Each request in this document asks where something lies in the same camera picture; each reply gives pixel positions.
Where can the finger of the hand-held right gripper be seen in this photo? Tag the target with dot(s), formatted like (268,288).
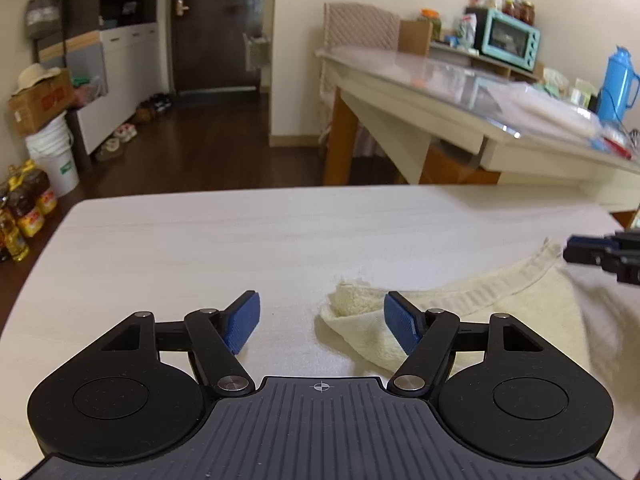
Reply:
(585,256)
(587,241)

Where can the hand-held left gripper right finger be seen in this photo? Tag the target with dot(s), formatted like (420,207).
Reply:
(400,320)

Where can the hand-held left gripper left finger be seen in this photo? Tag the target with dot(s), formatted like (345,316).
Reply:
(242,320)

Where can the pale yellow towel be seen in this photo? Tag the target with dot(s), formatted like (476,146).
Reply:
(525,310)

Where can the clear plastic bag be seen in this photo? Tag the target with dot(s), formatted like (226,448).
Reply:
(545,115)

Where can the blue thermos jug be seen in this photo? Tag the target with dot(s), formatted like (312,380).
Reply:
(617,85)

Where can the cream dining table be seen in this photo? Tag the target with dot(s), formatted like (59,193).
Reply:
(400,105)

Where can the beige slipper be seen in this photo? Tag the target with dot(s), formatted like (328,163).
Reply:
(109,150)

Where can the teal toaster oven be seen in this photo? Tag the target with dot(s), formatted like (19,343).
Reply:
(505,40)

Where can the white pink sneaker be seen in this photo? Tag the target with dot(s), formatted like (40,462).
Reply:
(121,136)
(130,130)

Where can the brown shoe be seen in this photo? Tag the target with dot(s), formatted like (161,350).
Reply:
(145,111)

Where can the cooking oil bottle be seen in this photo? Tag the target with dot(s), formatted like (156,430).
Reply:
(14,240)
(47,197)
(30,217)
(4,195)

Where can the black shoe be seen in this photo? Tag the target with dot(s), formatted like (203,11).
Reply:
(161,103)

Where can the red preserve jar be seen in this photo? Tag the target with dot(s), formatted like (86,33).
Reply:
(526,12)
(510,8)

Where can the white red packet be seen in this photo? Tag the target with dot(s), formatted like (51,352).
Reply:
(467,30)

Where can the orange lid jar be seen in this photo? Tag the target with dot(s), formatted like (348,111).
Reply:
(431,25)

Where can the wooden tabletop shelf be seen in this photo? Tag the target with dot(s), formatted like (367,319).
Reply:
(412,35)

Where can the grey white cabinet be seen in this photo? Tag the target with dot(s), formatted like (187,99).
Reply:
(125,70)

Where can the pile of plastic bags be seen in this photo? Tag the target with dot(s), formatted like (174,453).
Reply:
(90,89)

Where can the dark brown door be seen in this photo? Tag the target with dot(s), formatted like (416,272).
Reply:
(220,35)

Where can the cardboard box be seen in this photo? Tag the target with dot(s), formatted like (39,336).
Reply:
(42,107)

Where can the quilted beige chair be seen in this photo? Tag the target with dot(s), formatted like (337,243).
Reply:
(360,25)

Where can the straw hat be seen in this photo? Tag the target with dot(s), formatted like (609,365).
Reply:
(35,77)

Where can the metal door lock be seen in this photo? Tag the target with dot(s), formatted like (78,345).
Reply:
(181,6)

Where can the grey hanging bag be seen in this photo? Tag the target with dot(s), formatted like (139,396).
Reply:
(42,15)

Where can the grey wall holder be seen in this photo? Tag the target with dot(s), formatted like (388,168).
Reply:
(257,52)

